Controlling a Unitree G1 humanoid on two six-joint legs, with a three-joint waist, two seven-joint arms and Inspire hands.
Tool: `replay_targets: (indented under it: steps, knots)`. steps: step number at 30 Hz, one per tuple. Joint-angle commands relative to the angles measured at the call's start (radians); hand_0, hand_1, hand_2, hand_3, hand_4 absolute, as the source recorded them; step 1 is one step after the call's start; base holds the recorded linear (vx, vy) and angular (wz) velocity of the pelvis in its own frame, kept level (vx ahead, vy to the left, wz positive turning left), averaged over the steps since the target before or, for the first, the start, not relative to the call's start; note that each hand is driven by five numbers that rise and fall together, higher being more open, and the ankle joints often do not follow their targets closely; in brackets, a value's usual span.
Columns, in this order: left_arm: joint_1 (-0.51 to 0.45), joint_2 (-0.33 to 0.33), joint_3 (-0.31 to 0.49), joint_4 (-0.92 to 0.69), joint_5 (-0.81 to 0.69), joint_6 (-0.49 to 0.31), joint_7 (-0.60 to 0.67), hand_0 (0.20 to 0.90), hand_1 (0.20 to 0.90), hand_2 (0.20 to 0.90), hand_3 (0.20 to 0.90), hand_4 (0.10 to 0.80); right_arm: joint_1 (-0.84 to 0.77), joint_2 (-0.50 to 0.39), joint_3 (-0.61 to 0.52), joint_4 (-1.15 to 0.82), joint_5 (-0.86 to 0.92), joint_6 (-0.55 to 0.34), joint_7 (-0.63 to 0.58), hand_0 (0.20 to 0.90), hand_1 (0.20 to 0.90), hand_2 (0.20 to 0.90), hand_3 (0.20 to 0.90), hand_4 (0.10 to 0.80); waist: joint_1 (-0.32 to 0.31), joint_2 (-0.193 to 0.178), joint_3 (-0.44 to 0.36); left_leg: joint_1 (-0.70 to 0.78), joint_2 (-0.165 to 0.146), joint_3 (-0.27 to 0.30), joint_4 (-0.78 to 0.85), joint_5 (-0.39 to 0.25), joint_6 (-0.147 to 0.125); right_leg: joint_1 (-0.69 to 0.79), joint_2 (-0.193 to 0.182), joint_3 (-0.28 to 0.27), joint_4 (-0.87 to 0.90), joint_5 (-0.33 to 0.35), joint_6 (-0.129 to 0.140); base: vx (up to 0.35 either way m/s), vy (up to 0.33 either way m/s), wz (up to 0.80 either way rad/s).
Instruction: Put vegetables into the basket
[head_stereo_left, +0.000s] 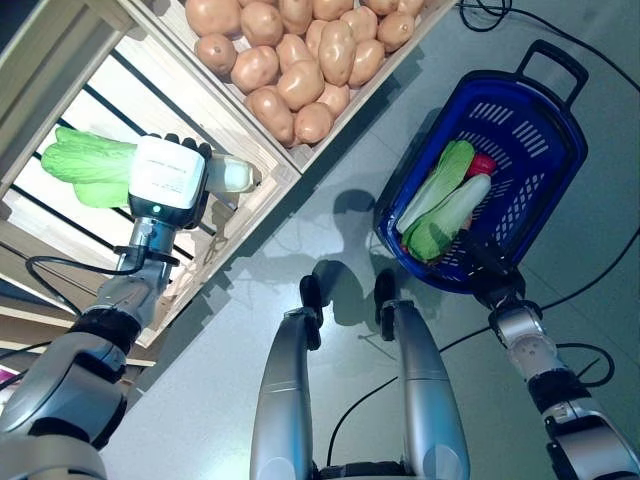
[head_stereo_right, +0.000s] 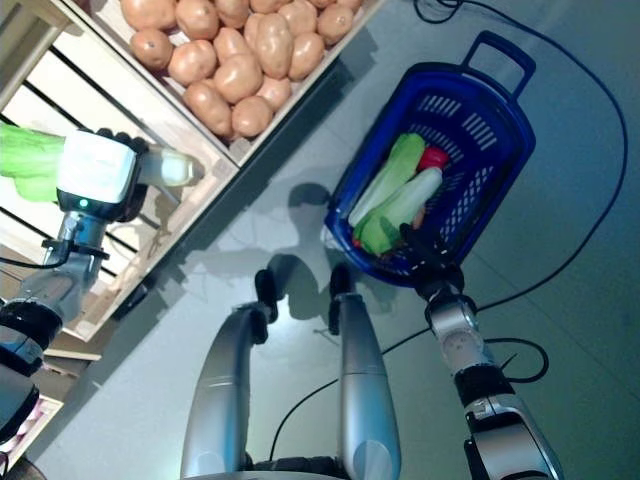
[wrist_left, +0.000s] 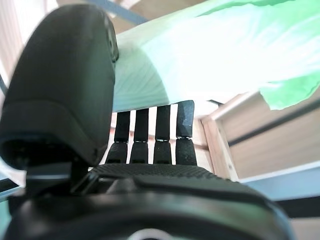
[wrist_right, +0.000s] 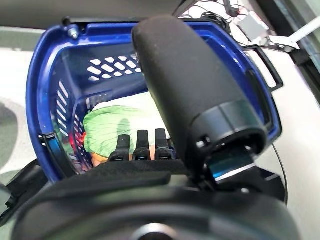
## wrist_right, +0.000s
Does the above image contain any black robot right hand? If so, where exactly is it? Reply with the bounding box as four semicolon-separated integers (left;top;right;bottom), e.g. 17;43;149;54
11;14;305;240

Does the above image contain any orange toy figure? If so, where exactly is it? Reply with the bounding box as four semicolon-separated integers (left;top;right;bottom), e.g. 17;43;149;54
91;151;110;168

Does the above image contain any long black floor cable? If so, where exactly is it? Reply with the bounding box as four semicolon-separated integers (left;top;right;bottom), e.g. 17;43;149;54
271;142;289;207

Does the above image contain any blue plastic shopping basket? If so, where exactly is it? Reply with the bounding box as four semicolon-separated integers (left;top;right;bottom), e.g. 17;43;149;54
26;16;285;183

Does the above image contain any green white napa cabbage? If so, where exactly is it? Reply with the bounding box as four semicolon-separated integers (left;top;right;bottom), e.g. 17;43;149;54
83;91;173;154

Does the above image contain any grey flat box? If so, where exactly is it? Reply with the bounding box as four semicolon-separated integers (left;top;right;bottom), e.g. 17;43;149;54
236;13;270;42

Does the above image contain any dark glass display cabinet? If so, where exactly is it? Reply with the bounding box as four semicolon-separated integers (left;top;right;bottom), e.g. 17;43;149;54
257;0;320;76

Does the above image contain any red bell pepper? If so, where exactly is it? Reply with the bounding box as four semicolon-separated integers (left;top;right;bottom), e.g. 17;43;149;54
68;129;87;151

